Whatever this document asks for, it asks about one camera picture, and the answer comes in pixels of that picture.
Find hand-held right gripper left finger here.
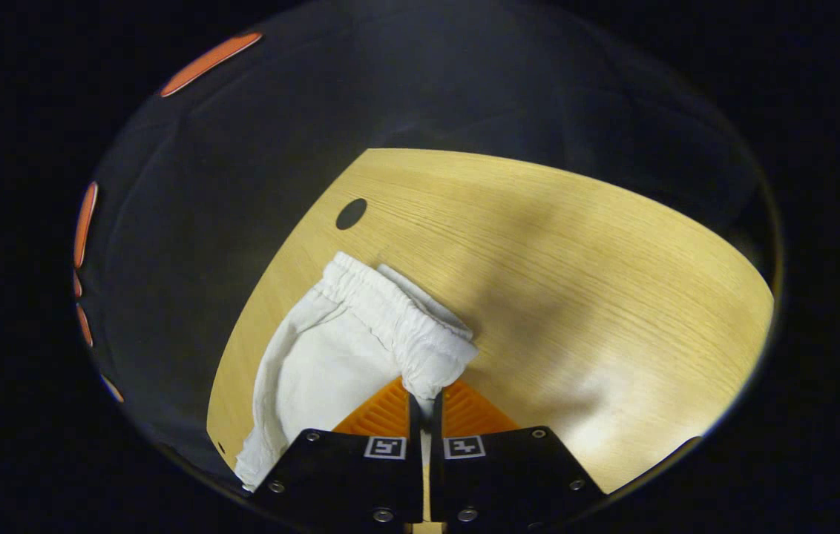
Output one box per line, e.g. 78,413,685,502
251,375,424,526

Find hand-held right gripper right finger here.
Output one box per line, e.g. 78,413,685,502
430,380,608,529

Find white jeans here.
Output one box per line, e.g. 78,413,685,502
233,251,480,492

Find black backdrop cloth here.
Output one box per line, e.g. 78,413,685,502
73,0,781,483

